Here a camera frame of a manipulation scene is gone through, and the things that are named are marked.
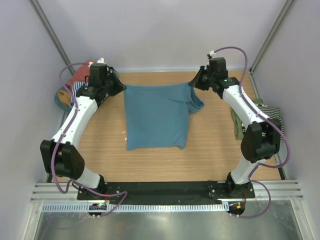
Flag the light blue garment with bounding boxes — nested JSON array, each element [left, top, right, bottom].
[[124, 82, 205, 151]]

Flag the thin striped black tank top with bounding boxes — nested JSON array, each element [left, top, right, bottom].
[[257, 104, 285, 134]]

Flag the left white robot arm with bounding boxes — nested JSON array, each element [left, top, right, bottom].
[[40, 58, 126, 200]]

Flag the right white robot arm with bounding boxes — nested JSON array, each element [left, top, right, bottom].
[[189, 50, 282, 198]]

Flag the olive green folded tank top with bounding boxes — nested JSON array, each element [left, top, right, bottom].
[[230, 98, 266, 140]]

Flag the coral red garment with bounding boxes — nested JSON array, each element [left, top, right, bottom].
[[70, 60, 95, 83]]

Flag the white striped garment in basket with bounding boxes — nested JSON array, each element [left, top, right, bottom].
[[68, 81, 88, 109]]

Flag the mustard brown garment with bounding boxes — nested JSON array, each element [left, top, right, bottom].
[[57, 90, 72, 108]]

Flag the teal laundry basket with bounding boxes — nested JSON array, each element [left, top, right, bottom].
[[54, 61, 126, 113]]

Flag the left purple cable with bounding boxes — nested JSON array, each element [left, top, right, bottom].
[[49, 62, 128, 217]]

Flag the purple cable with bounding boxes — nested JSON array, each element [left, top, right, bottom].
[[214, 46, 292, 219], [49, 62, 128, 217]]

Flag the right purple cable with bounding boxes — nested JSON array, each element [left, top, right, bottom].
[[214, 46, 292, 219]]

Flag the aluminium frame rail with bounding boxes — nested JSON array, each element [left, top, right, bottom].
[[30, 180, 303, 205]]

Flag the slotted white cable duct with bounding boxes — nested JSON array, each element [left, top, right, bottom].
[[42, 202, 229, 213]]

